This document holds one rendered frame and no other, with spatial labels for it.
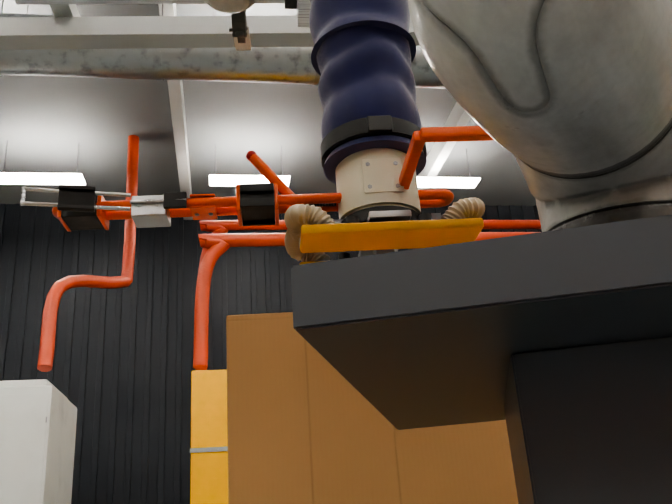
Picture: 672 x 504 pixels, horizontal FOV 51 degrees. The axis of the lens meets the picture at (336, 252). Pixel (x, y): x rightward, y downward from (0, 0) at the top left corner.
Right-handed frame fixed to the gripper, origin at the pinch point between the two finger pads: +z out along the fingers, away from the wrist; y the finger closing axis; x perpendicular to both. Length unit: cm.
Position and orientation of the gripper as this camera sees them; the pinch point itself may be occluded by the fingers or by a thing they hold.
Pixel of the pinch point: (243, 16)
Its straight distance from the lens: 146.3
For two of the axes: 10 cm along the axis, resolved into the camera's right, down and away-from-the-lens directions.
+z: -0.4, 3.6, 9.3
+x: 10.0, -0.2, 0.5
